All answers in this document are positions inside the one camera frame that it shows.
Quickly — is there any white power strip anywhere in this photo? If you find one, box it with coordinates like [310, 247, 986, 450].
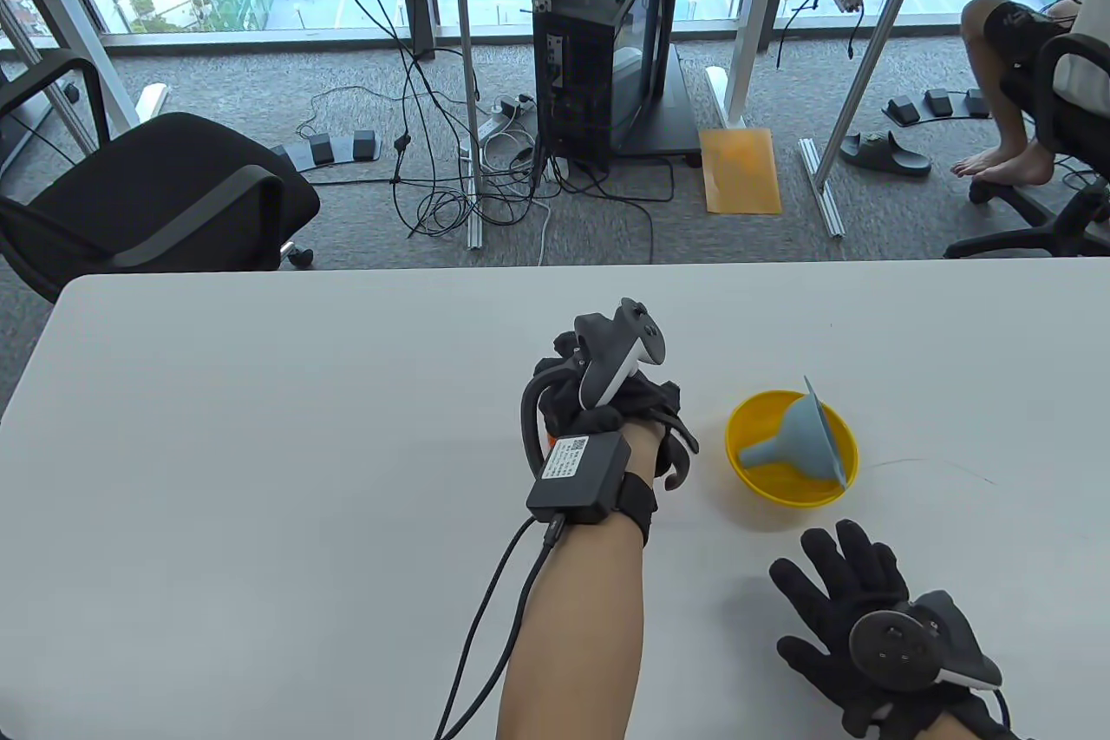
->
[477, 92, 539, 144]

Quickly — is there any yellow-brown envelope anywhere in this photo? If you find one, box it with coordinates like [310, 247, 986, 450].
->
[699, 128, 783, 215]

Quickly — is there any black computer tower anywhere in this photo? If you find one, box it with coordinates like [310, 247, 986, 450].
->
[532, 0, 670, 170]

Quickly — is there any person's right hand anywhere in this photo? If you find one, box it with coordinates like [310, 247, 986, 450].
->
[769, 520, 1009, 740]

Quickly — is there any grey foot pedal board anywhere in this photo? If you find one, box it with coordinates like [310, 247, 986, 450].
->
[882, 87, 992, 126]
[271, 129, 383, 174]

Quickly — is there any tangle of black cables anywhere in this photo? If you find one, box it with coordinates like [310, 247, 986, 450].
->
[295, 0, 679, 268]

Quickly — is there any grey-blue funnel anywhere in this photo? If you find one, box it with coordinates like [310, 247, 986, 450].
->
[739, 376, 847, 490]

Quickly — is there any black slipper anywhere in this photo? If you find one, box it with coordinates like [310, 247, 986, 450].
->
[839, 129, 934, 178]

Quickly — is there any person's left forearm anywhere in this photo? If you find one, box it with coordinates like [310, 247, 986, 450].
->
[494, 419, 665, 740]

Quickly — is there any black office chair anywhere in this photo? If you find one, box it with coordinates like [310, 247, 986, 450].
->
[0, 53, 322, 304]
[943, 33, 1110, 259]

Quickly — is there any yellow bowl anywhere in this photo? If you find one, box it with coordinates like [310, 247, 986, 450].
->
[725, 390, 859, 508]

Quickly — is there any person's left hand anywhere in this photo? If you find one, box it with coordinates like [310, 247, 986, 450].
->
[520, 311, 700, 481]

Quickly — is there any black glove cable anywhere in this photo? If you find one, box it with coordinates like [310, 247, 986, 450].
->
[989, 688, 1022, 740]
[432, 513, 566, 740]

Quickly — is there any person's right forearm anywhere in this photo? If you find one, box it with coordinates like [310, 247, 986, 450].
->
[919, 710, 991, 740]

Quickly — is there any black white controller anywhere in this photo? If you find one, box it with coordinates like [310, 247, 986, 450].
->
[847, 590, 1005, 694]
[573, 298, 668, 410]

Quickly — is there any black wrist box white label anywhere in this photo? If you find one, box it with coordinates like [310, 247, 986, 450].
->
[526, 431, 658, 547]

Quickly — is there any black floor stand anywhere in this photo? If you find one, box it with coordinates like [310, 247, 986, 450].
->
[607, 0, 705, 168]

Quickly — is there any orange hot water kettle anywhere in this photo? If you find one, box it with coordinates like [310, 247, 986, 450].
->
[542, 410, 700, 492]

